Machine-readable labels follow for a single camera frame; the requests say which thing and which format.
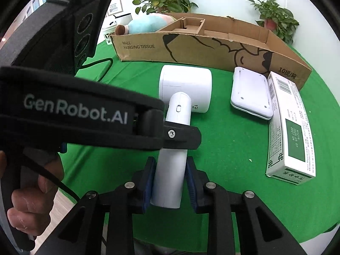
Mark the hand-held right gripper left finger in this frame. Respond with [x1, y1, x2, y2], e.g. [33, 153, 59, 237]
[34, 156, 157, 255]

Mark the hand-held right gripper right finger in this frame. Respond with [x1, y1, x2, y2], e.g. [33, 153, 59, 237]
[185, 156, 309, 255]

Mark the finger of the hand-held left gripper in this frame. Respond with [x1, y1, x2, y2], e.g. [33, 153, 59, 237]
[137, 108, 202, 150]

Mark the white hair dryer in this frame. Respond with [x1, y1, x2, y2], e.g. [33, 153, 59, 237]
[150, 64, 213, 209]

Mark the large cardboard box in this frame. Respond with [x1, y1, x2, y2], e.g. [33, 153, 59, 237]
[109, 12, 312, 91]

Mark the pink pig plush toy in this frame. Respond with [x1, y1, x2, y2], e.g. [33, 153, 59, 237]
[115, 14, 176, 35]

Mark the person's left hand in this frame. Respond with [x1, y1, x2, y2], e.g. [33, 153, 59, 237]
[7, 153, 65, 237]

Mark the green tablecloth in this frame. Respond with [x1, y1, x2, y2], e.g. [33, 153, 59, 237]
[60, 36, 340, 253]

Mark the white floral cup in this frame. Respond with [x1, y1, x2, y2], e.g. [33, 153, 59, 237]
[102, 27, 115, 45]

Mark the white flat plastic device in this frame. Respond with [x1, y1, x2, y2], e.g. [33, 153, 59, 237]
[231, 66, 274, 120]

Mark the white and green medicine box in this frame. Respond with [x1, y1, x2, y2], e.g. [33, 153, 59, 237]
[266, 71, 316, 184]

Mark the potted plant in red pot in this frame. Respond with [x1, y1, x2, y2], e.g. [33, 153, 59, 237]
[246, 0, 299, 45]

